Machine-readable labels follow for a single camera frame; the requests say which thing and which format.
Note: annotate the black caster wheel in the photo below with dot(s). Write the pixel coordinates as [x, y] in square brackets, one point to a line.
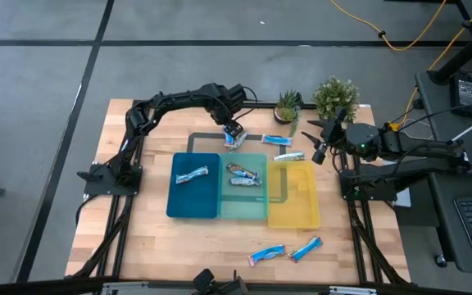
[441, 260]

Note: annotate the white metal bracket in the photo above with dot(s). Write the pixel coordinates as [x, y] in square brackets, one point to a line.
[125, 287]
[352, 290]

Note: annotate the black power adapter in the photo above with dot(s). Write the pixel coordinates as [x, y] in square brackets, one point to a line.
[464, 94]

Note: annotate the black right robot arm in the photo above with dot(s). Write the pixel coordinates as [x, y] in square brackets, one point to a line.
[408, 149]

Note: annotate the blue white granola bar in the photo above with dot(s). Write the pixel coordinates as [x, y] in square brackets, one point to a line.
[191, 175]

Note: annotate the bushy flowering plant in pot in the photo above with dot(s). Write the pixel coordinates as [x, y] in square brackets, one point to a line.
[335, 98]

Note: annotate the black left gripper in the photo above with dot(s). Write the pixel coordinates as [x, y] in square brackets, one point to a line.
[232, 125]

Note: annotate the black camera device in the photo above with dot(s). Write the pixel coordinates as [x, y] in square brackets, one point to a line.
[207, 283]

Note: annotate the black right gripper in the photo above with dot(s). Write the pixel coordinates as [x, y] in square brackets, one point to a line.
[336, 133]

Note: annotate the dark multicolour granola bar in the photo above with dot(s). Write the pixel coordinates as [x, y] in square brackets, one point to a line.
[242, 170]

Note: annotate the yellow plastic bin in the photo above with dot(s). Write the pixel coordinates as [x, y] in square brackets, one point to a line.
[295, 196]

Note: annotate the dark blue plastic bin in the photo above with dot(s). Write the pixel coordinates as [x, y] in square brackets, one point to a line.
[193, 201]

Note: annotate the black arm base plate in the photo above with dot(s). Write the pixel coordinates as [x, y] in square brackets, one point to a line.
[96, 186]
[348, 190]

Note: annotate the succulent plant in dark pot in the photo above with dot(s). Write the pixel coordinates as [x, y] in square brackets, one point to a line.
[287, 110]

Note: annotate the black crossbar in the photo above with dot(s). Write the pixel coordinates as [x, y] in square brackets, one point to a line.
[35, 287]

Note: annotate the teal plastic bin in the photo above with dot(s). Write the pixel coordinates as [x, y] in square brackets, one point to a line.
[243, 202]

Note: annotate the black desk leg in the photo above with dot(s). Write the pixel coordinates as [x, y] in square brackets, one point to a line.
[465, 53]

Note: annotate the black aluminium table frame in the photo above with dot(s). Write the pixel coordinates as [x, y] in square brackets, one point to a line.
[357, 246]

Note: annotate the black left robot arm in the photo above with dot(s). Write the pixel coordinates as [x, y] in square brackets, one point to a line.
[170, 100]

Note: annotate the silver green granola bar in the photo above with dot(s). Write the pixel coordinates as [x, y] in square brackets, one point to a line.
[289, 156]

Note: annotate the black desk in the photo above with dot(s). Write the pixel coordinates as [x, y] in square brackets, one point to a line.
[441, 106]

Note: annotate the silver brown granola bar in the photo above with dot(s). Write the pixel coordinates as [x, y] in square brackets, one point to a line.
[245, 181]

